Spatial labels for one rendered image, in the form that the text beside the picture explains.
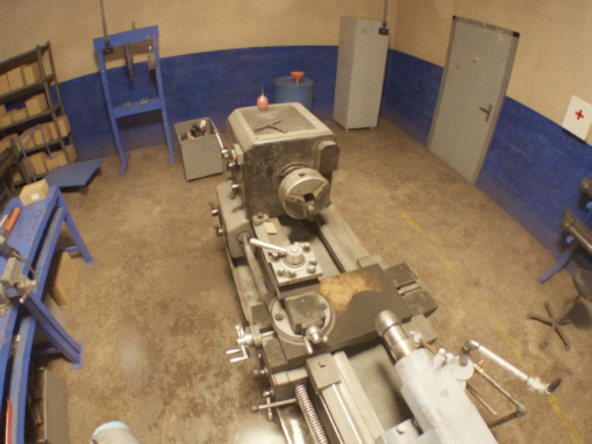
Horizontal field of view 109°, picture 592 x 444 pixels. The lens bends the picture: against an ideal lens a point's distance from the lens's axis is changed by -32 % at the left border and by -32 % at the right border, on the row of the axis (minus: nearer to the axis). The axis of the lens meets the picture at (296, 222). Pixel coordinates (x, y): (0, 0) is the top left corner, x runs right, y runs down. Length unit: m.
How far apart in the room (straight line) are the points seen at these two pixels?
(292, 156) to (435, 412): 1.31
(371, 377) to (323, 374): 0.28
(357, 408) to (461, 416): 0.43
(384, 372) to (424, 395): 0.51
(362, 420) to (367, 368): 0.29
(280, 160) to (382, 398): 1.23
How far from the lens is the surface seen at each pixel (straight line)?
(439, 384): 0.97
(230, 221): 1.88
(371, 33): 4.93
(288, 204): 1.51
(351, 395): 1.24
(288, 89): 4.34
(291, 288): 1.17
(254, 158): 1.56
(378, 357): 1.45
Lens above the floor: 1.99
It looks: 40 degrees down
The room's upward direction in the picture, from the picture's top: 2 degrees clockwise
